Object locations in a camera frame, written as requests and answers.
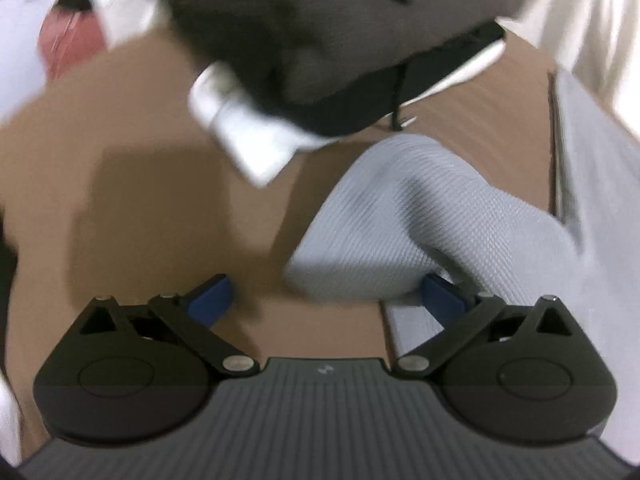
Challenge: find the pink box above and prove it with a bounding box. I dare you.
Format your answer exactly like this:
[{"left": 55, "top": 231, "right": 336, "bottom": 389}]
[{"left": 39, "top": 7, "right": 108, "bottom": 81}]

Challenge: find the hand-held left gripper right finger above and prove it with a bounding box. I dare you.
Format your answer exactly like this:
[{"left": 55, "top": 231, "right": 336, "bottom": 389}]
[{"left": 391, "top": 272, "right": 576, "bottom": 378}]

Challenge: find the folded black garment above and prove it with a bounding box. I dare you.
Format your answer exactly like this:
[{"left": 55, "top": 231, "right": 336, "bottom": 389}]
[{"left": 260, "top": 20, "right": 506, "bottom": 138}]

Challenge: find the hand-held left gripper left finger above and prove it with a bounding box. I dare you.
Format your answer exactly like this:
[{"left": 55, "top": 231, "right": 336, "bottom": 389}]
[{"left": 70, "top": 273, "right": 261, "bottom": 377}]

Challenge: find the white draped cloth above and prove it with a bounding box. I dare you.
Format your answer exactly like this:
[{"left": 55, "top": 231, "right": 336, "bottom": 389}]
[{"left": 520, "top": 0, "right": 640, "bottom": 121}]

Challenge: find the grey shirt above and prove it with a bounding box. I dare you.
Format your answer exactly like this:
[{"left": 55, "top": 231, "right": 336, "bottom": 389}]
[{"left": 282, "top": 67, "right": 640, "bottom": 441}]

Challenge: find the folded dark grey garment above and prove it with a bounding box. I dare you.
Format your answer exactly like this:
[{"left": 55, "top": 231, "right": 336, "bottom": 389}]
[{"left": 142, "top": 0, "right": 526, "bottom": 111}]

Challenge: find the white crumpled cloth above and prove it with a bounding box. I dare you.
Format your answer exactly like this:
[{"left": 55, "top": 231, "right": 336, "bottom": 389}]
[{"left": 82, "top": 0, "right": 173, "bottom": 53}]

